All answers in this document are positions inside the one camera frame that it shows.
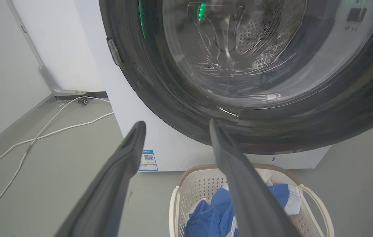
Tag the white washing machine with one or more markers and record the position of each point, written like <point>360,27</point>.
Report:
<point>160,131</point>

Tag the blue energy label sticker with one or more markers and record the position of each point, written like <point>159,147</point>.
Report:
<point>148,160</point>

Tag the blue garment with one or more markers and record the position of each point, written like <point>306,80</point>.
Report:
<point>212,214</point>

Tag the round dark washing machine door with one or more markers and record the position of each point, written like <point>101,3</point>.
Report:
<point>305,112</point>

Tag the grey metal door latch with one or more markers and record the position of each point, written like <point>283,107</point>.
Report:
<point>114,51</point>

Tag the cream perforated laundry basket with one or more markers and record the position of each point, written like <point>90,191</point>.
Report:
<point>203,187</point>

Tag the white garment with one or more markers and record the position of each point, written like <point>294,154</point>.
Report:
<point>291,197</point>

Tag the grey metal stand leg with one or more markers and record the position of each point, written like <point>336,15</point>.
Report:
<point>41,62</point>

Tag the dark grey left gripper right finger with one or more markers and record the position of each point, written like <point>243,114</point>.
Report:
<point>249,194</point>

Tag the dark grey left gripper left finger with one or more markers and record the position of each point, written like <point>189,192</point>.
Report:
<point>107,191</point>

